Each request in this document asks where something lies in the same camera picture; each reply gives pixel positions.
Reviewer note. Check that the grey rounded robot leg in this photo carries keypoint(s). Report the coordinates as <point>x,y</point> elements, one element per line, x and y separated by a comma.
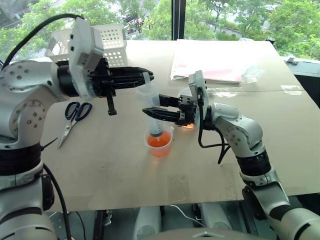
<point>147,222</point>
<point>215,216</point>

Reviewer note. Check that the black window frame post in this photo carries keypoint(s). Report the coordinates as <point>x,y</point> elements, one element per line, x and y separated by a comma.
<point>178,18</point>

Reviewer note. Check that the dark side table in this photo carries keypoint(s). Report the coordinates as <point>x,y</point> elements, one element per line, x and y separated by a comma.
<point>305,68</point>

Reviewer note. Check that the clear folder with papers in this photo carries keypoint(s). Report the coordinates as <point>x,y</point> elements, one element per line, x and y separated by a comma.
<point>205,60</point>

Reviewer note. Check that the white perforated plastic basket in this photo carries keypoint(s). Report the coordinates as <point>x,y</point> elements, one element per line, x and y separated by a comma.
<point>113,47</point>

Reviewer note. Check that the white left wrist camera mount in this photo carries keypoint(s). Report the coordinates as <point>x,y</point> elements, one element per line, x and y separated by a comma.
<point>83,47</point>

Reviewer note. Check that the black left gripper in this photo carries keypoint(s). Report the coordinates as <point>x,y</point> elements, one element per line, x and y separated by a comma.
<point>101,80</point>

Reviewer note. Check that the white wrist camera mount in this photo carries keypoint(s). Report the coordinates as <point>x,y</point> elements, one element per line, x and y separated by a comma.
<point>200,82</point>
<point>83,47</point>

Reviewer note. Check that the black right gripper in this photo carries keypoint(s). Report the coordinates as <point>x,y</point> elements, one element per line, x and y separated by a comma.
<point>187,110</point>

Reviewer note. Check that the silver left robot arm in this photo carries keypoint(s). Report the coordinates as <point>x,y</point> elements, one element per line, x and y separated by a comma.
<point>25,120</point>

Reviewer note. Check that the clear plastic syringe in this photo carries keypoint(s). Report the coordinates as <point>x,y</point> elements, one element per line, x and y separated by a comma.
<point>148,96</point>

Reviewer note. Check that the crumpled clear plastic bag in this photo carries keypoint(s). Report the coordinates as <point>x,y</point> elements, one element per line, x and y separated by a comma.
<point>252,73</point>

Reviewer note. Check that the clear cup with red liquid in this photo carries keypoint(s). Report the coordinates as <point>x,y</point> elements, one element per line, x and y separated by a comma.
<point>160,146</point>

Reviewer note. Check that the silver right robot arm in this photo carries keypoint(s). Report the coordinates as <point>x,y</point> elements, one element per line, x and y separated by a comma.
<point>240,130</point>

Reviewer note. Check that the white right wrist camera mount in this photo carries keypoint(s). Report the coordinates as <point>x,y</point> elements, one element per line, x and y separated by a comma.
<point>200,82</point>

